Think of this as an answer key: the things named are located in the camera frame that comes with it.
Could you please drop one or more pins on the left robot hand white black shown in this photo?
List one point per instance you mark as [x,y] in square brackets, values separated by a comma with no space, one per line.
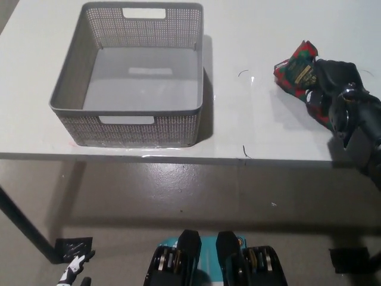
[73,266]

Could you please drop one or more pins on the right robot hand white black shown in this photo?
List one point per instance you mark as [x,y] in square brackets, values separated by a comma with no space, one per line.
[336,74]

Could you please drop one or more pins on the red green coffee bean bag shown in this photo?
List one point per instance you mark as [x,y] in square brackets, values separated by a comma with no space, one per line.
[293,74]

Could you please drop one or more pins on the black metal table leg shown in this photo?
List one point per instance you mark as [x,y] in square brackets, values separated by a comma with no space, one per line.
[25,222]

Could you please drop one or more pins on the robot body black teal blocks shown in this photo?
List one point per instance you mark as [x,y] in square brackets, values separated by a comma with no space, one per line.
[190,259]

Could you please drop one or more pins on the grey perforated plastic basket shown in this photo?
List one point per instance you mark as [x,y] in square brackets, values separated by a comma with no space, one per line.
[131,41]

